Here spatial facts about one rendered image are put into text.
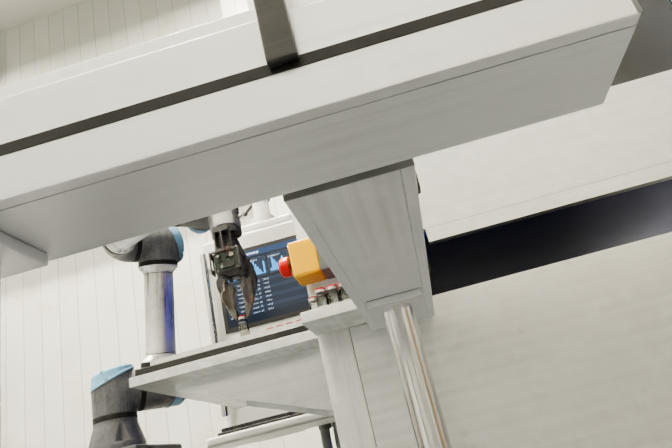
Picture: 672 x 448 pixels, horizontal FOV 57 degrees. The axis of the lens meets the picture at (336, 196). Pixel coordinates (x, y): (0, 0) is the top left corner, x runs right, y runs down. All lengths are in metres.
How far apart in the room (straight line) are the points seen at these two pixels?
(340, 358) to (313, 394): 0.14
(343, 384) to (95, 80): 0.84
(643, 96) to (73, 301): 5.83
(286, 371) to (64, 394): 5.20
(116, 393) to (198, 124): 1.43
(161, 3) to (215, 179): 7.25
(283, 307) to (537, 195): 1.28
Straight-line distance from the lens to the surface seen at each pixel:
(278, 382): 1.35
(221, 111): 0.46
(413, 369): 0.98
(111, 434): 1.82
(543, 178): 1.31
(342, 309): 1.10
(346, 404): 1.21
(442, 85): 0.46
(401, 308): 1.00
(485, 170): 1.31
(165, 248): 1.92
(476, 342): 1.21
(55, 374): 6.55
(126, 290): 6.29
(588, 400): 1.22
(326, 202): 0.59
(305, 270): 1.17
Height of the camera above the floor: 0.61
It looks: 24 degrees up
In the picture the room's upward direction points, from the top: 14 degrees counter-clockwise
